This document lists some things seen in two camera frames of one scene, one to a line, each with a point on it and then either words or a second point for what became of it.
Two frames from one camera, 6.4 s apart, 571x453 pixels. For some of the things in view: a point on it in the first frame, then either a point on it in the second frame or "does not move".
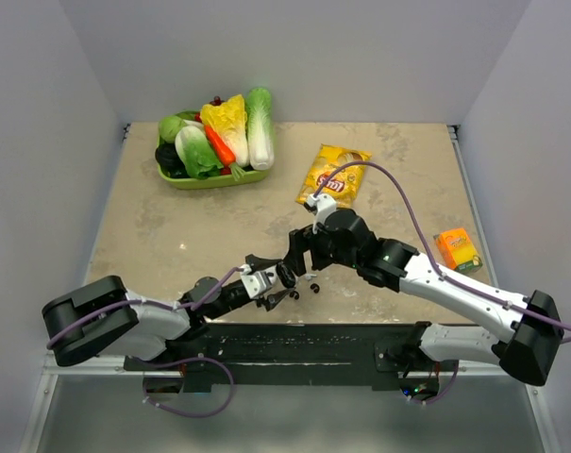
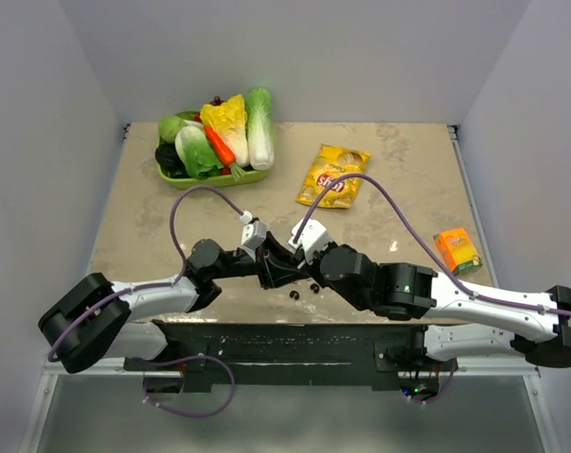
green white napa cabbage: x=260 y=128 does not move
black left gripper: x=271 y=299 → x=275 y=265
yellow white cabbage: x=229 y=119 does not move
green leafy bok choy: x=196 y=154 does not move
